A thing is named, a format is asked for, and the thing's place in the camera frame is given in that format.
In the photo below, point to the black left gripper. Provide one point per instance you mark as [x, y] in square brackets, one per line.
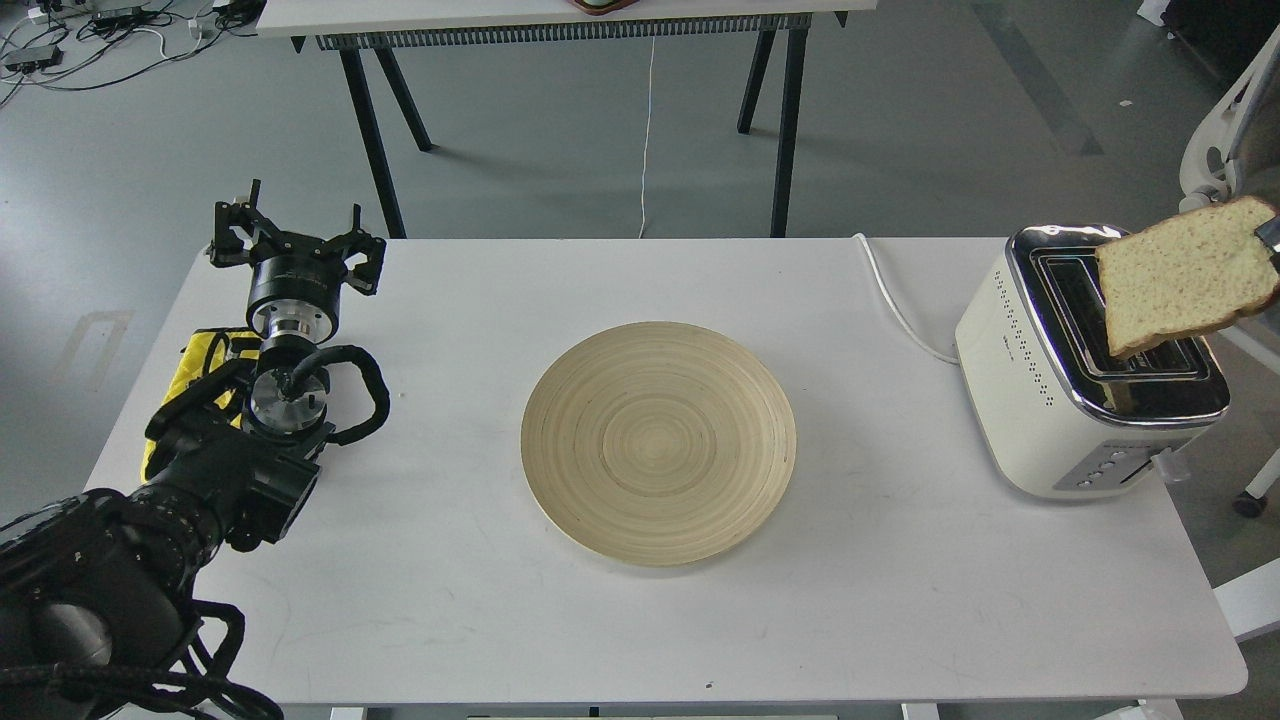
[296, 280]

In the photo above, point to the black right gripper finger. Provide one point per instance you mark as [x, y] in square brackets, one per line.
[1268, 234]

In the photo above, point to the slice of bread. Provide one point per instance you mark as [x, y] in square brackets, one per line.
[1194, 273]

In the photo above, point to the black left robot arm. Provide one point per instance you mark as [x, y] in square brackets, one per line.
[99, 602]

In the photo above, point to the white chrome toaster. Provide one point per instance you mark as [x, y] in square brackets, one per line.
[1062, 417]

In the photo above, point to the white office chair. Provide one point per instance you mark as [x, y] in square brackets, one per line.
[1226, 156]

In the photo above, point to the yellow cloth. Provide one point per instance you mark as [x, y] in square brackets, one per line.
[206, 350]

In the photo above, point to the background table with black legs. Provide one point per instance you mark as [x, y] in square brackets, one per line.
[354, 28]

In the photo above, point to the round wooden plate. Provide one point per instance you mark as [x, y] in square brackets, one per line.
[658, 444]

